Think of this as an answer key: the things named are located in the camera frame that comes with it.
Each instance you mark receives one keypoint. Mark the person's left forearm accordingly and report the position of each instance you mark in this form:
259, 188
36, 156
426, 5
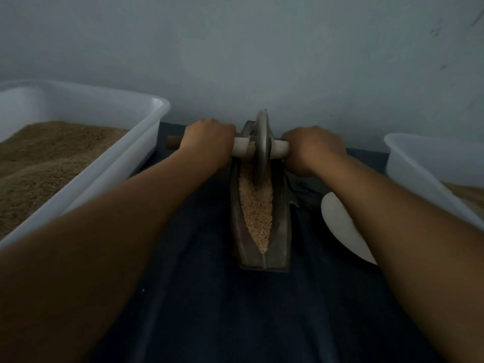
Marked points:
83, 264

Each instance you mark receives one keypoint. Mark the boat-shaped metal grinding trough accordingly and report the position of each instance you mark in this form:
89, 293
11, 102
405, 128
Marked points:
276, 257

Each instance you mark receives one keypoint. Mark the person's right hand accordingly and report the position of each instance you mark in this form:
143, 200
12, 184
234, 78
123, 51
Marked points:
311, 149

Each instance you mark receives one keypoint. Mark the person's left hand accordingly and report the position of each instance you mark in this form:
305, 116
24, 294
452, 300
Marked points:
208, 141

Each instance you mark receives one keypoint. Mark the person's right forearm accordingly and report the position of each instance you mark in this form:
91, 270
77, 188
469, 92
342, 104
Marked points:
420, 257

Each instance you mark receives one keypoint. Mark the dark blue table cloth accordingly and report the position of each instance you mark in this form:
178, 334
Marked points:
196, 321

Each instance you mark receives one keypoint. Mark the large brown grain heap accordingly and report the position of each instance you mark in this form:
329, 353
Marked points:
469, 194
41, 166

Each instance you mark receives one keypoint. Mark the white round plate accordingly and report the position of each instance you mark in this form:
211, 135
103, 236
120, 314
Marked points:
344, 227

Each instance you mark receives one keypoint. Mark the white plastic tub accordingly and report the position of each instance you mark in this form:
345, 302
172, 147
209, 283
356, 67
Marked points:
431, 174
121, 158

